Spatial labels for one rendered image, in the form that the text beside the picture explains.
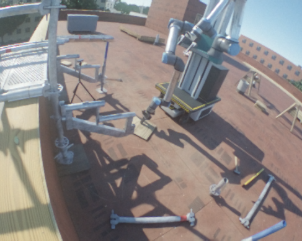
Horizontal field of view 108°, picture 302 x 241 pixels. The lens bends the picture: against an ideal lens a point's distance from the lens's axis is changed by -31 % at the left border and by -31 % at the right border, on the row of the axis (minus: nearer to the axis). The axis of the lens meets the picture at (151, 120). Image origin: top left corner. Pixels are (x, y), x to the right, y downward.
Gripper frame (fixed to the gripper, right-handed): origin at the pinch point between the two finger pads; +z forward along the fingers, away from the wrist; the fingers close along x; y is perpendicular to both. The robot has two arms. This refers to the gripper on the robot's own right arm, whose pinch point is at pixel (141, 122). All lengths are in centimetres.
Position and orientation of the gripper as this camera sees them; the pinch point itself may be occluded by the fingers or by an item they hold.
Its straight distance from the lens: 194.8
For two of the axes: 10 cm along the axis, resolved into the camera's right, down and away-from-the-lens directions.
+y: -6.4, -1.7, -7.5
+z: -5.7, 7.6, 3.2
